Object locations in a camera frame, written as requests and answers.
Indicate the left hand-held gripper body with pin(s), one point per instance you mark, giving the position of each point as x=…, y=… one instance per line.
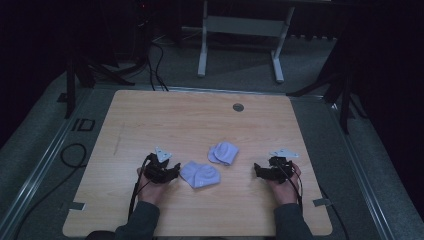
x=156, y=170

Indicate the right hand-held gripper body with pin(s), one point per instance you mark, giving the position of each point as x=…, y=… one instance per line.
x=280, y=168

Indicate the light purple sock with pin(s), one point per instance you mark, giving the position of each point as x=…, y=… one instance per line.
x=201, y=175
x=222, y=153

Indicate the person's left hand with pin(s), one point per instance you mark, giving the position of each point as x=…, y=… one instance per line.
x=151, y=191

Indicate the person's right hand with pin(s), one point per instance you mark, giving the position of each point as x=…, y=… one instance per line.
x=285, y=191

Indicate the grey table grommet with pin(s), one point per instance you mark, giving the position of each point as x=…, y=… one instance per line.
x=238, y=107

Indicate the black tape floor marking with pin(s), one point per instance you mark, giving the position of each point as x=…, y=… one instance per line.
x=83, y=125

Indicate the black tripod stand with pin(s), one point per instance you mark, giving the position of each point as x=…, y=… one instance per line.
x=70, y=83
x=343, y=96

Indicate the white desk frame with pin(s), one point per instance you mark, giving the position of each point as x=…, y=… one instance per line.
x=245, y=26

